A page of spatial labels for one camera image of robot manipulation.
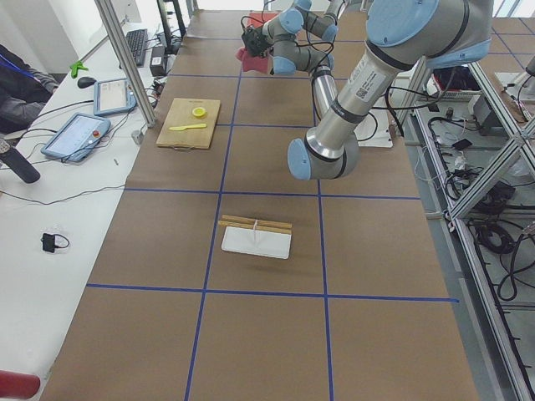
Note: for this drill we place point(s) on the seated person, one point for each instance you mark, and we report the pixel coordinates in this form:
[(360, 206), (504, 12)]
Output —
[(24, 92)]

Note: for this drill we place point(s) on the yellow round lid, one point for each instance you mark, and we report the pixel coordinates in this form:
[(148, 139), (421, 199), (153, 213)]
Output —
[(199, 112)]

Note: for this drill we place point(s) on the black power adapter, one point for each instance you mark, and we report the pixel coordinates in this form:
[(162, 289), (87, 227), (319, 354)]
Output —
[(158, 61)]

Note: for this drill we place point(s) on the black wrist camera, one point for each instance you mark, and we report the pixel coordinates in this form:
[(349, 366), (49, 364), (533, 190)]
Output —
[(255, 42)]

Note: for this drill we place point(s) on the red cylinder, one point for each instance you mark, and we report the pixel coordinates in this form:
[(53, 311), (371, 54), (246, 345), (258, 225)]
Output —
[(18, 385)]

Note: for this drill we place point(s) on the blue teach pendant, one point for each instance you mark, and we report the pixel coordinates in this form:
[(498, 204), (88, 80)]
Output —
[(77, 138), (113, 96)]

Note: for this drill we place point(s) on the black keyboard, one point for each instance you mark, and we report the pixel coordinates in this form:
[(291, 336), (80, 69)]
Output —
[(137, 41)]

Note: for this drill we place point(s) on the pink wiping cloth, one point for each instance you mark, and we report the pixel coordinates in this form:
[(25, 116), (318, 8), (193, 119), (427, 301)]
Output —
[(252, 63)]

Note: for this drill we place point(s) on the pink plastic bin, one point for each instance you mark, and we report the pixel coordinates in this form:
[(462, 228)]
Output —
[(258, 19)]

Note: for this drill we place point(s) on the far blue teach pendant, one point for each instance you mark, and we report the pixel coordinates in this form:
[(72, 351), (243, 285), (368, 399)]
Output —
[(113, 96)]

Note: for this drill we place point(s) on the black computer mouse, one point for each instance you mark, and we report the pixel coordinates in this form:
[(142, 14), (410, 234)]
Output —
[(85, 82)]

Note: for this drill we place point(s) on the wooden cutting board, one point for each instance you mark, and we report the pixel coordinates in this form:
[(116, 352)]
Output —
[(180, 114)]

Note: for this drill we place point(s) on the small black clip device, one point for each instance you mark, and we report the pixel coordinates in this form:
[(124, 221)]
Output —
[(51, 242)]

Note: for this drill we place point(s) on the yellow plastic knife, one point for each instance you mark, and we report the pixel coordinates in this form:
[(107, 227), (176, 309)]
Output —
[(186, 127)]

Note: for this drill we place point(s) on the white rectangular tray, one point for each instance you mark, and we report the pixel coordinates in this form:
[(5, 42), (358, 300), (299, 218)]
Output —
[(256, 242)]

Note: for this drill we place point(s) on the aluminium frame post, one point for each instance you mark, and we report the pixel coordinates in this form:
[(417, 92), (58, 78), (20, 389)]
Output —
[(123, 53)]

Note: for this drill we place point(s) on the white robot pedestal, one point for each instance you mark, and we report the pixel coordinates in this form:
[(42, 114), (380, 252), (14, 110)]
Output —
[(374, 130)]

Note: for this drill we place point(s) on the near blue teach pendant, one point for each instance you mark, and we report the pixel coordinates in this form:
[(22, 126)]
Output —
[(77, 138)]

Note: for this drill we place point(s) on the green clamp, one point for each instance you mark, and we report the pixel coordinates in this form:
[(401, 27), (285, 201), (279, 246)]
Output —
[(76, 67)]

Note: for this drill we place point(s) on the black water bottle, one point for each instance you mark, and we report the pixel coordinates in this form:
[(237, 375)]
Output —
[(11, 157)]

